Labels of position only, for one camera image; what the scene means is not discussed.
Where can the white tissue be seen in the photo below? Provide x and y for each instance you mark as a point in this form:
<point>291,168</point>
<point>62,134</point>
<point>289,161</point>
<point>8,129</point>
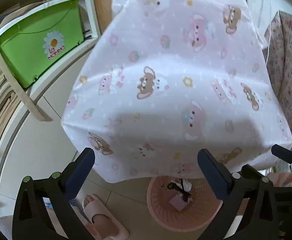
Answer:
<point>186,186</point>

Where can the pink cartoon bear bedsheet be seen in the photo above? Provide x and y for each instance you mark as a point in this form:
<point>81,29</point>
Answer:
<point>168,78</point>

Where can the green plastic storage box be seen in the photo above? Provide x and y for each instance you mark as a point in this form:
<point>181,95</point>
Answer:
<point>31,43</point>

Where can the pink plastic trash basket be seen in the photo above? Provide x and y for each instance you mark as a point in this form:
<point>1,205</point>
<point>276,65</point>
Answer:
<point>197,214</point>

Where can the patterned quilt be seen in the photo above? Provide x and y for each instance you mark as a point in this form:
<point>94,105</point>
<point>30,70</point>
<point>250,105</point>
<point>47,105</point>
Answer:
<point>279,63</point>

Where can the black plastic spoon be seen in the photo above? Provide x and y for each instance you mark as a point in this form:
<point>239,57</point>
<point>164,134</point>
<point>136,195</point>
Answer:
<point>185,194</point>

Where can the pink slipper on foot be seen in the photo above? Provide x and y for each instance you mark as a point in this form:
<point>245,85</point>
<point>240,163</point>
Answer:
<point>102,223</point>

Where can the white wooden shelf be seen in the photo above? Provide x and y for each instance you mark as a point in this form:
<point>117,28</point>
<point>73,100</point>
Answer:
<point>29,147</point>

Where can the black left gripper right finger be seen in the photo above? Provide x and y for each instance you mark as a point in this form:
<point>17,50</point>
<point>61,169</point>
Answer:
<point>216,174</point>

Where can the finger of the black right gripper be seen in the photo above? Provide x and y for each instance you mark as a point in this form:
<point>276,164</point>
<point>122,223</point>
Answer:
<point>282,153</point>

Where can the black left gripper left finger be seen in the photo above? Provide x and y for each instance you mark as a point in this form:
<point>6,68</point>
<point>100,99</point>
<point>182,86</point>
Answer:
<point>75,174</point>

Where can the purple small wrapper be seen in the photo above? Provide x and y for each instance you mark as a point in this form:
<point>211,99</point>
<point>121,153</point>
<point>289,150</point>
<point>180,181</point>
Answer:
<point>178,203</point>

